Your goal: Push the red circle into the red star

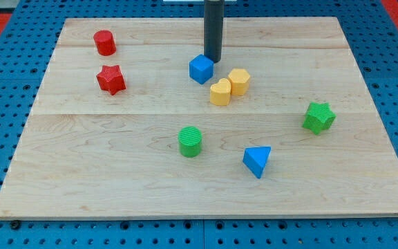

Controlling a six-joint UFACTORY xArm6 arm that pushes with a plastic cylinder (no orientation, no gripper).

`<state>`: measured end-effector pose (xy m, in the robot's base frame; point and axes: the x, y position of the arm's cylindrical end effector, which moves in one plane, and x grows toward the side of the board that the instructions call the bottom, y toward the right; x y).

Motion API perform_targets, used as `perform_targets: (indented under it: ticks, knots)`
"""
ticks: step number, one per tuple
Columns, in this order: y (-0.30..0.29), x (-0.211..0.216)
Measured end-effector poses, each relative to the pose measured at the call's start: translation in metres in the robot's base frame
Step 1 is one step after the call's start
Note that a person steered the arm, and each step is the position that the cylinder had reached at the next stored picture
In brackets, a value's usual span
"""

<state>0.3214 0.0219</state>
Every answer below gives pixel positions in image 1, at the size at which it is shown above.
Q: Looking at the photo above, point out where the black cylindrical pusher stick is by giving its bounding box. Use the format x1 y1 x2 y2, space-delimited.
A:
204 0 225 63

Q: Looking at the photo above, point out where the red star block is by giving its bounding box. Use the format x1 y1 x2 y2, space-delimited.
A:
96 65 126 95

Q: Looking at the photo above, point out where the green star block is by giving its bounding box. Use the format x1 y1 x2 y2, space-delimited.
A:
302 102 337 135

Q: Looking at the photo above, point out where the blue cube block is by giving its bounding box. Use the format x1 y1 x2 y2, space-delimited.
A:
189 55 214 84

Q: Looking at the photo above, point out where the yellow hexagon block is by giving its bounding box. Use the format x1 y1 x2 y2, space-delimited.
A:
227 68 251 96

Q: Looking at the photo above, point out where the yellow heart block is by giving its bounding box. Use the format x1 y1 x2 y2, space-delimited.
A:
209 78 231 106

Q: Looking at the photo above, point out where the red cylinder block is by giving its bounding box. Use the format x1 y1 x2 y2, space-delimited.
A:
93 30 116 56

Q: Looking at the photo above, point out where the green cylinder block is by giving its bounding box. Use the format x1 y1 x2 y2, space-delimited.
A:
178 126 202 158

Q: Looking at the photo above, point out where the light wooden board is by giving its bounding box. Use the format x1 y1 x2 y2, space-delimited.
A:
0 17 398 221

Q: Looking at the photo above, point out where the blue triangle block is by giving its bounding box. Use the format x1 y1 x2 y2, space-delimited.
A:
243 146 272 178

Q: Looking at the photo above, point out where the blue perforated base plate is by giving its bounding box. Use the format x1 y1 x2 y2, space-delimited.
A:
0 0 398 248

